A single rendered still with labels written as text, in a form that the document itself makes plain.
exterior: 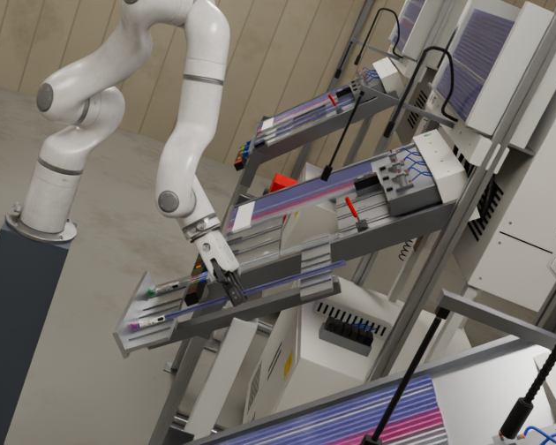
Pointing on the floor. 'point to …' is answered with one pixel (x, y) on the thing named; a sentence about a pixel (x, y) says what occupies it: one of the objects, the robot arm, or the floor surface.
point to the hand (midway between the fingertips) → (236, 295)
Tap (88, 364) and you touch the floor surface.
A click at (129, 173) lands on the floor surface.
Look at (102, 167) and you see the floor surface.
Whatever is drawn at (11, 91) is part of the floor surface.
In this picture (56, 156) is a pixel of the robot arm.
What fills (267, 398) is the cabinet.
